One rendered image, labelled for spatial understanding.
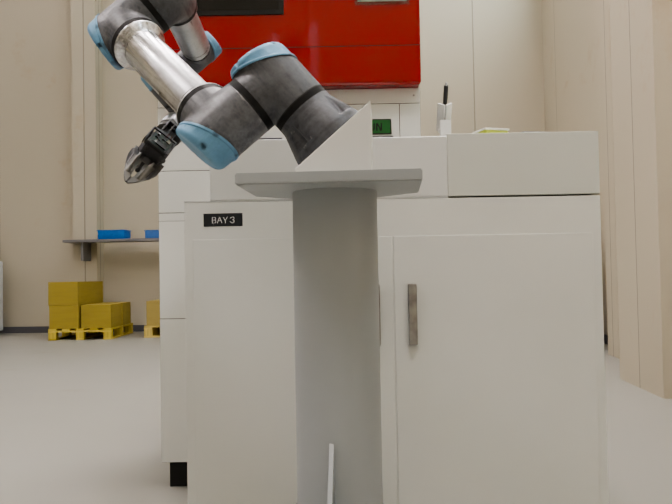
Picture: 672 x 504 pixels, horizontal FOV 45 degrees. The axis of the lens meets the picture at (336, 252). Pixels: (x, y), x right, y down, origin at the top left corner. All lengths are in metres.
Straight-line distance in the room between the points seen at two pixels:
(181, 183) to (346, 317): 1.20
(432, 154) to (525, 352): 0.50
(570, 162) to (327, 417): 0.86
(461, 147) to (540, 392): 0.59
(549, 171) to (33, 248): 9.38
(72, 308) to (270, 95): 7.86
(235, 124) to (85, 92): 9.12
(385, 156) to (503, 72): 8.44
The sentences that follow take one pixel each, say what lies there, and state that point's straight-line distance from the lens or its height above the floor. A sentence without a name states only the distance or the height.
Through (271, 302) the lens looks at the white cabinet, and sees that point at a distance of 1.86.
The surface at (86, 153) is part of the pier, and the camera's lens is 10.46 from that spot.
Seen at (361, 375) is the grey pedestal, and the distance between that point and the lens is 1.47.
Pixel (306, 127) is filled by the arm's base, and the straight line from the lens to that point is 1.49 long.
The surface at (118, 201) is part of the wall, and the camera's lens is 10.50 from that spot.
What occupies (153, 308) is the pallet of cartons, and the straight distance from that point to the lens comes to 9.20.
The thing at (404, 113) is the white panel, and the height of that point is 1.14.
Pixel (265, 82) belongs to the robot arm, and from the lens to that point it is 1.52.
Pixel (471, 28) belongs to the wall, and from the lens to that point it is 10.39.
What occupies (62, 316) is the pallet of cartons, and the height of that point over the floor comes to 0.26.
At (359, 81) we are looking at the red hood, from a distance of 2.50.
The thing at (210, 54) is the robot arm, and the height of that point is 1.23.
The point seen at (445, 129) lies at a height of 1.02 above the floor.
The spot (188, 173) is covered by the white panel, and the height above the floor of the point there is 0.97.
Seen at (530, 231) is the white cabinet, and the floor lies 0.74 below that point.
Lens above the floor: 0.64
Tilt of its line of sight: 2 degrees up
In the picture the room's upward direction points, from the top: 1 degrees counter-clockwise
